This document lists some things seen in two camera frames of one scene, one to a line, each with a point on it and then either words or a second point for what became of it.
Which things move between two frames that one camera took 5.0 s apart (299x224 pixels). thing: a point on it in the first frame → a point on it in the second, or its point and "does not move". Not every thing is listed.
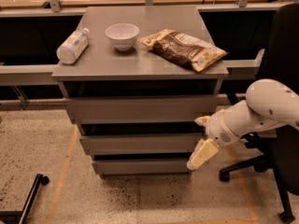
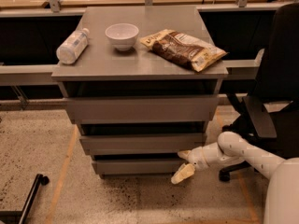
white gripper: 218,130 → 196,159
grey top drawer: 139,109 does not move
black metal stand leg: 19,217 does not move
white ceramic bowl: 123,35 does not move
